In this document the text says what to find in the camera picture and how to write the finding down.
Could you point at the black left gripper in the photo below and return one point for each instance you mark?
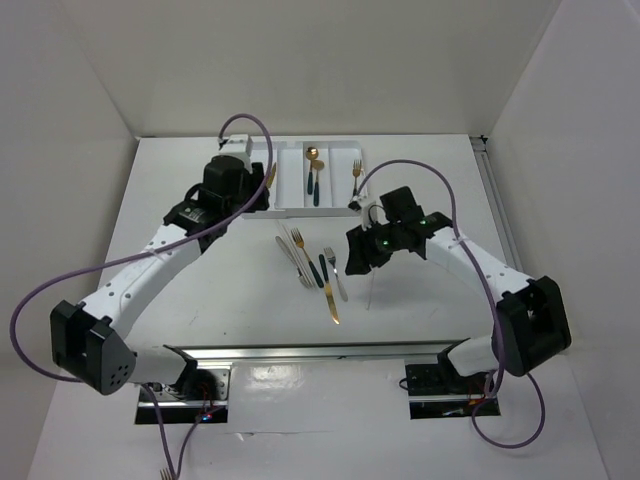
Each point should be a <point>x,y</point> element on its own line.
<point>253,179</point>

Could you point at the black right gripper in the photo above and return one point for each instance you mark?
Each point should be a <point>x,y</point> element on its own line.
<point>362,251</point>

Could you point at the silver fork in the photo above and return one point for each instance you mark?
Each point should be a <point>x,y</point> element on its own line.
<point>331,258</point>
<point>287,252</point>

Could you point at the gold knife green handle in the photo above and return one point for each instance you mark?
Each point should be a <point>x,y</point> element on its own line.
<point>328,291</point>
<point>272,176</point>

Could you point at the gold fork green handle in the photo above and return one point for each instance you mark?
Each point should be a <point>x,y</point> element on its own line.
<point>299,242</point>
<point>356,172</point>

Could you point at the gold spoon green handle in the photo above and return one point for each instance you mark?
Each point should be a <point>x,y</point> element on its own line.
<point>318,166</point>
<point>311,154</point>

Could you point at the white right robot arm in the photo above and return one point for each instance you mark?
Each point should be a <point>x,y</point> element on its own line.
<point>530,322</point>

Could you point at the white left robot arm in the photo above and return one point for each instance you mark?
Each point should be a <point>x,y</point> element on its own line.
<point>88,339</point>

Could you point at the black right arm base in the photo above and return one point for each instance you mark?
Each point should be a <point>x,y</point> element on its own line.
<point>432,380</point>

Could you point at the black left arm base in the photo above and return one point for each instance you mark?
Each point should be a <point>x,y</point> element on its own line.
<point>194,384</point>

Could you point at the white chopstick right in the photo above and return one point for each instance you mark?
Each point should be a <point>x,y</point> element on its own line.
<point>370,289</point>

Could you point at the white compartment cutlery tray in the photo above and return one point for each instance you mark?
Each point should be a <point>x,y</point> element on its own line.
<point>288,197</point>

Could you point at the gold fork bottom edge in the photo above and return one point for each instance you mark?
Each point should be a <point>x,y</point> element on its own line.
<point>165,474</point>

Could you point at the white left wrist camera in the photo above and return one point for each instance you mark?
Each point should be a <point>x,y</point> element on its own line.
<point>239,146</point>

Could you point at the aluminium rail front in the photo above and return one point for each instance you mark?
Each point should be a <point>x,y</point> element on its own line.
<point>292,353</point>

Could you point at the aluminium rail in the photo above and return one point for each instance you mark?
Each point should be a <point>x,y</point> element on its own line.
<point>292,353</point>
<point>480,150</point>

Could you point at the aluminium rail right side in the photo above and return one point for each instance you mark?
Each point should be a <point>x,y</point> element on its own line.
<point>480,150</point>

